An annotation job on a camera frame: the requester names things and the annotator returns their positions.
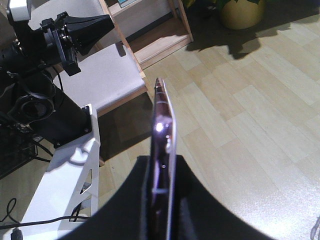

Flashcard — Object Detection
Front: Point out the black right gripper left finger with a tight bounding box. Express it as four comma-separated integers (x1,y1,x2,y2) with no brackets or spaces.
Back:
61,155,149,240

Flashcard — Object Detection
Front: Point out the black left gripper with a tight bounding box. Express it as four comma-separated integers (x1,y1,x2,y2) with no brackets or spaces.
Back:
40,12,112,76

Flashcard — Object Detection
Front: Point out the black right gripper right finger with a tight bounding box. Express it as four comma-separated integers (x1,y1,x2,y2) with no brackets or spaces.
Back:
174,155,272,240

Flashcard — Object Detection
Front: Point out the black smartphone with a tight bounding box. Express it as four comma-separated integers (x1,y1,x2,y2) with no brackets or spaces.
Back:
146,77,177,240

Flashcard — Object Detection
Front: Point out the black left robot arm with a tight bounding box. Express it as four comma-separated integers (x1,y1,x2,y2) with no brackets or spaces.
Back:
0,11,114,147

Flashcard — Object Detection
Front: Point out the wooden shelf unit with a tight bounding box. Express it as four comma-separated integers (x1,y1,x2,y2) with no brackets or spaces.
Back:
97,0,193,78

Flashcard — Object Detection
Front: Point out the yellow plant pot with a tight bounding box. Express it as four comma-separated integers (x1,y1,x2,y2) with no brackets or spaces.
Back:
219,0,266,30

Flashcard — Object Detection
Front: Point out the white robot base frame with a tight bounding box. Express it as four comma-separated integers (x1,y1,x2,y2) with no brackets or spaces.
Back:
19,104,100,240

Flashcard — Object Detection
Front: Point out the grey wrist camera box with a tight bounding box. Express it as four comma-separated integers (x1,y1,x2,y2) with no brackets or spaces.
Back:
6,0,32,22

